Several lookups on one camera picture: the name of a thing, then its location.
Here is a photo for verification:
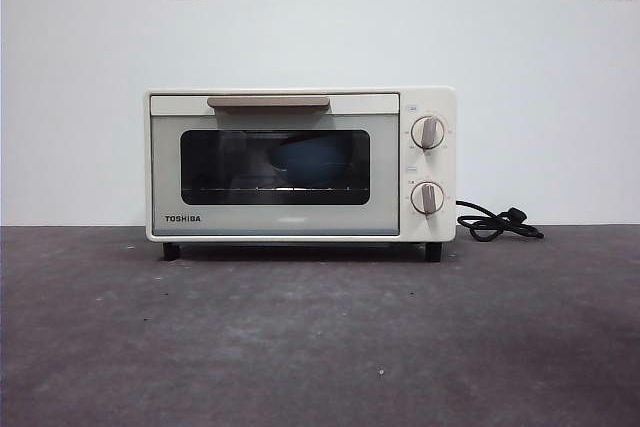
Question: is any blue bowl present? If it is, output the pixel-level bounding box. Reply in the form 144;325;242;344
269;135;352;186

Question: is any oven door with beige handle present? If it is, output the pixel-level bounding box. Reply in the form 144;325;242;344
149;91;401;237

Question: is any beige temperature knob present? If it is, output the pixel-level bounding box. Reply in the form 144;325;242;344
410;115;446;151

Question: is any black oven power cable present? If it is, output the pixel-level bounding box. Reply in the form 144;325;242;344
455;199;546;243

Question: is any cream toaster oven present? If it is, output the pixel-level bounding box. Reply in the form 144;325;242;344
144;85;458;262

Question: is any beige timer knob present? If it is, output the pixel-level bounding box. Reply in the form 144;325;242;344
410;180;445;214

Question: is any wire oven rack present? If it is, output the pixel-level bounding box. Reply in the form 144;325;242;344
199;186;351;195

